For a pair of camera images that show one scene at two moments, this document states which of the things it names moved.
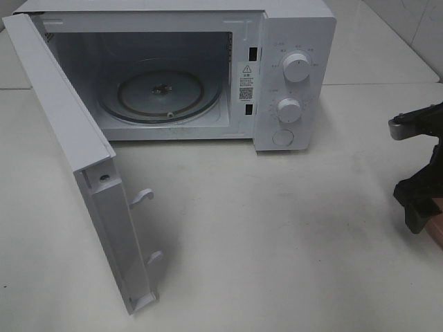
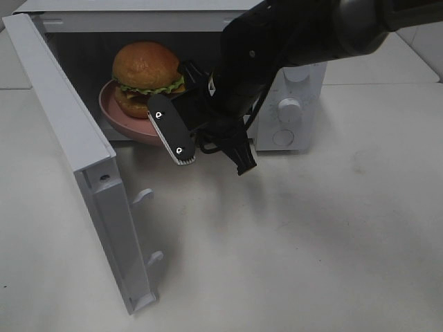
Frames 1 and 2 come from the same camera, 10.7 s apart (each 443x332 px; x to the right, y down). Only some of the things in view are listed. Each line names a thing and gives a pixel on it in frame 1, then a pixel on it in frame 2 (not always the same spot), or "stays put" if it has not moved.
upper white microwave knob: (296, 67) stays put
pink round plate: (435, 226) → (142, 129)
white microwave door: (93, 159) stays put
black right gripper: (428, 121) → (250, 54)
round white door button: (282, 137) stays put
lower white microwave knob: (288, 110) stays put
